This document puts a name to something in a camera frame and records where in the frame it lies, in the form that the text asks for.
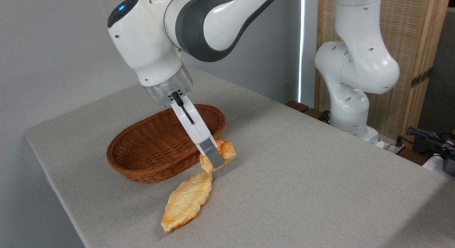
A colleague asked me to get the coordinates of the long flat braided bread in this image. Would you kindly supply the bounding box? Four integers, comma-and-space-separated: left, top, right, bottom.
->
161, 170, 213, 233

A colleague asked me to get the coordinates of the metal screen hinge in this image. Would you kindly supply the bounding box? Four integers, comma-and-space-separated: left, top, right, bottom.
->
411, 68, 433, 89

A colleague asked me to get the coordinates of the small golden croissant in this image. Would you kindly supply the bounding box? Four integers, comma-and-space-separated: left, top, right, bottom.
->
199, 139, 237, 174

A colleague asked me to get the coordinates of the dark grey box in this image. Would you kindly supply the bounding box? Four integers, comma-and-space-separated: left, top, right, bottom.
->
442, 155, 455, 176

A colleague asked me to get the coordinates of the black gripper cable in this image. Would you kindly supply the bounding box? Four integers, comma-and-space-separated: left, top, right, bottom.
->
172, 92, 195, 125

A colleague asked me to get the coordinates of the white power strip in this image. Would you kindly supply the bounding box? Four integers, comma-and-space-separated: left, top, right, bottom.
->
376, 134, 406, 155

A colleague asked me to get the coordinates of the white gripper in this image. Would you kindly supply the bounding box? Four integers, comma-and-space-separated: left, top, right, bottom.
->
171, 96, 225, 169

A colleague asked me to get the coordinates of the brown wicker basket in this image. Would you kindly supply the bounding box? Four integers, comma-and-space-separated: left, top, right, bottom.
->
106, 104, 226, 184

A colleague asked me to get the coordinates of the black cable bundle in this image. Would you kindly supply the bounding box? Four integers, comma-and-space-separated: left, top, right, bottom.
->
405, 126, 455, 159

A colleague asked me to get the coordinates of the dark brown wooden block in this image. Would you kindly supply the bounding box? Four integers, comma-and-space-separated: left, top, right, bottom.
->
303, 108, 330, 124
285, 100, 310, 113

